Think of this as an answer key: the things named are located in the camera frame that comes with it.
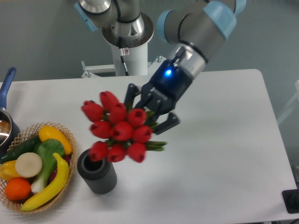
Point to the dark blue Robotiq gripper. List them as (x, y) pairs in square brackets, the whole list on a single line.
[(168, 84)]

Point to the red tulip bouquet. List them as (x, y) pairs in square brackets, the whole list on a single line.
[(122, 130)]

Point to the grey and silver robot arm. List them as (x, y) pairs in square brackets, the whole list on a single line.
[(197, 32)]

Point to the dark grey ribbed vase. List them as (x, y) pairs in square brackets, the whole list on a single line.
[(100, 176)]

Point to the yellow squash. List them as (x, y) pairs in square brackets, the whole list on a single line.
[(50, 132)]

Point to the green bok choy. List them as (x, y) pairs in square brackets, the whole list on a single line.
[(46, 150)]

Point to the woven wicker basket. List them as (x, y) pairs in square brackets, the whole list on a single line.
[(25, 135)]

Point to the green cucumber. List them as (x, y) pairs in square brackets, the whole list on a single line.
[(27, 146)]

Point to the yellow banana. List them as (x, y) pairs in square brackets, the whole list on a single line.
[(54, 188)]

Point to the beige round radish slice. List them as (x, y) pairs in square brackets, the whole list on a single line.
[(28, 165)]

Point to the yellow bell pepper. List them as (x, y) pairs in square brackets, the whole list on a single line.
[(8, 171)]

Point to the orange fruit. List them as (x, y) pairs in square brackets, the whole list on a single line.
[(18, 189)]

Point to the black device at table edge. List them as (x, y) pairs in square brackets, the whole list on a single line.
[(291, 200)]

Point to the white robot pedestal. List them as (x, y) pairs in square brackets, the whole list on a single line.
[(126, 62)]

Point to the white metal frame right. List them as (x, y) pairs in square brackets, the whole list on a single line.
[(290, 106)]

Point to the blue handled saucepan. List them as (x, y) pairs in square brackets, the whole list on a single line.
[(8, 128)]

